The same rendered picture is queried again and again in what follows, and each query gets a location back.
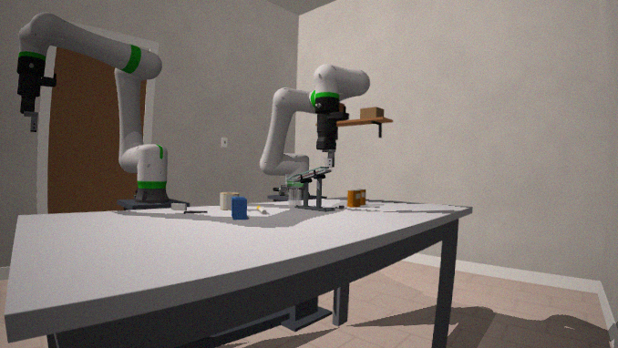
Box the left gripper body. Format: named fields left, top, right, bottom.
left=315, top=97, right=349, bottom=150

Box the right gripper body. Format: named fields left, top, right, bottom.
left=16, top=56, right=57, bottom=114

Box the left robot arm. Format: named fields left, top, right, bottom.
left=260, top=64, right=370, bottom=176

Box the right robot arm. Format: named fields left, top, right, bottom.
left=18, top=12, right=169, bottom=203

